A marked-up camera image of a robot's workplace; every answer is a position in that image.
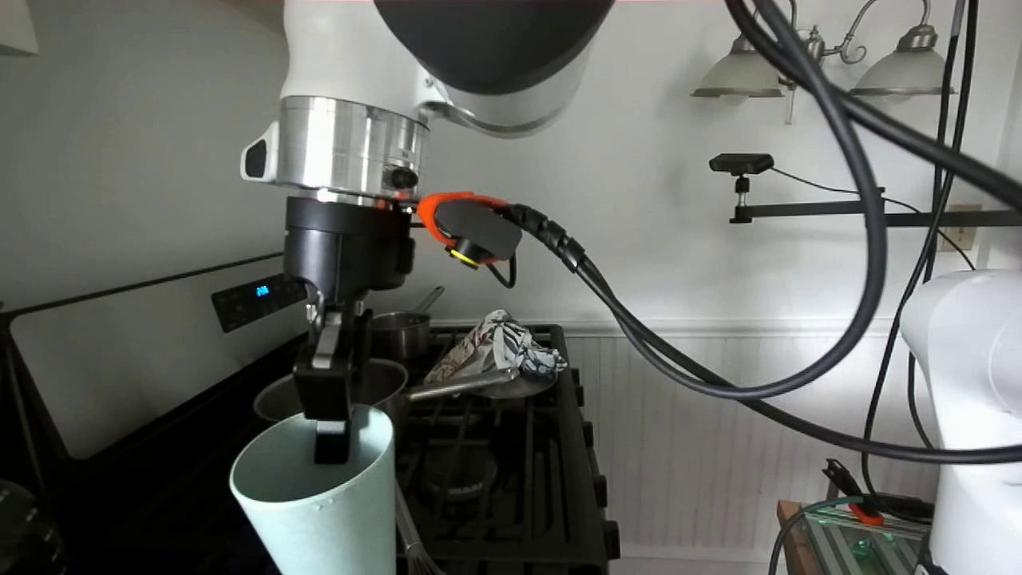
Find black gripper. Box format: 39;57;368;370
281;191;419;466

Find green tray board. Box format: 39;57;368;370
776;491;932;575

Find black clamp with red tip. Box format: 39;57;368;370
820;457;938;528

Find black steel gas stove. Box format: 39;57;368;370
0;250;623;575

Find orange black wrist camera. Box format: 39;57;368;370
415;189;527;289

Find patterned kitchen cloth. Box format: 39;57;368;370
419;308;570;392

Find steel pan under cloth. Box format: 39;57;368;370
405;365;556;405

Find small steel saucepan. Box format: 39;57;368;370
366;281;450;365

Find light blue cup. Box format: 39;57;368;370
227;405;400;575

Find white wall lamp shade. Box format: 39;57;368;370
690;29;800;107
850;21;959;107

